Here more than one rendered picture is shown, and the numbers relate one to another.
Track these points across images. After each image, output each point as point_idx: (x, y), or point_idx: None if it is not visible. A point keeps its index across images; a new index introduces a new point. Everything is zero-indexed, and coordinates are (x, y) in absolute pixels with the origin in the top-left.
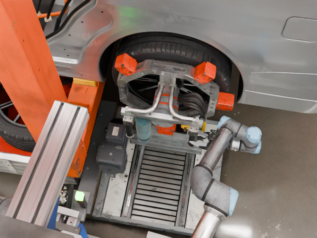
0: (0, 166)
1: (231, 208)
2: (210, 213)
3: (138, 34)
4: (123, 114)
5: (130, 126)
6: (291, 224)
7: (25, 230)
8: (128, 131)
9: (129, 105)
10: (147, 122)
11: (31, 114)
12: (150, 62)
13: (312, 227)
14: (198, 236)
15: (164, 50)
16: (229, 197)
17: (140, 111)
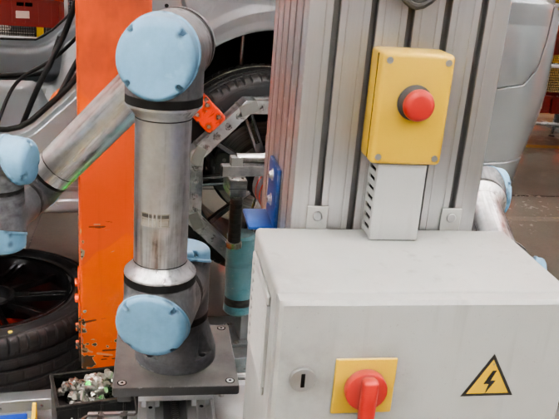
0: None
1: (508, 180)
2: (479, 190)
3: (210, 85)
4: (227, 170)
5: (242, 199)
6: None
7: None
8: (236, 220)
9: (205, 234)
10: (254, 235)
11: (106, 56)
12: (248, 97)
13: None
14: (487, 213)
15: (267, 78)
16: (492, 168)
17: (260, 154)
